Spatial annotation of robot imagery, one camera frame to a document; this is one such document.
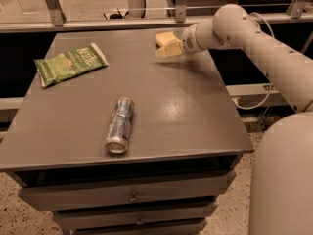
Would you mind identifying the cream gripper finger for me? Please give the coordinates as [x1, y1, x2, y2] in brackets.
[156, 39, 184, 59]

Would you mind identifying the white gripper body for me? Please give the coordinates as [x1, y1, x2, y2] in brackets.
[181, 25, 202, 53]

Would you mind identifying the yellow sponge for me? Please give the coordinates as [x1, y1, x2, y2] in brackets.
[156, 31, 176, 47]

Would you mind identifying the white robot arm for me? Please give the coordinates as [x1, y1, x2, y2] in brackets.
[156, 4, 313, 235]

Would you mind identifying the silver redbull can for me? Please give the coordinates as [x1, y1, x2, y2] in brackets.
[105, 97, 135, 154]

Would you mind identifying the green Kettle chips bag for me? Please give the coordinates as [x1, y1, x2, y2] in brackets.
[35, 43, 109, 88]

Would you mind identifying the grey drawer cabinet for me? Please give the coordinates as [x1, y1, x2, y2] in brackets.
[0, 29, 252, 235]

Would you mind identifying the bottom grey drawer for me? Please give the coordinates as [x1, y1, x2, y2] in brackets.
[74, 218, 206, 235]

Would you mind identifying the grey drawer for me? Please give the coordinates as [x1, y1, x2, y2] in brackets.
[19, 170, 236, 212]
[74, 218, 206, 235]
[53, 200, 218, 230]

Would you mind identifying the top grey drawer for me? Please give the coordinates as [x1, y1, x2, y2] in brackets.
[19, 170, 236, 212]

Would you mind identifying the middle grey drawer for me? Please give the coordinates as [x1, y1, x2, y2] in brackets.
[53, 200, 218, 230]

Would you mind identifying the white cable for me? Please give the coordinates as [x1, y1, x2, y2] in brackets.
[232, 12, 276, 111]

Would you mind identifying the metal window rail frame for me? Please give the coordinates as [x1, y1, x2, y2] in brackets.
[0, 0, 313, 33]

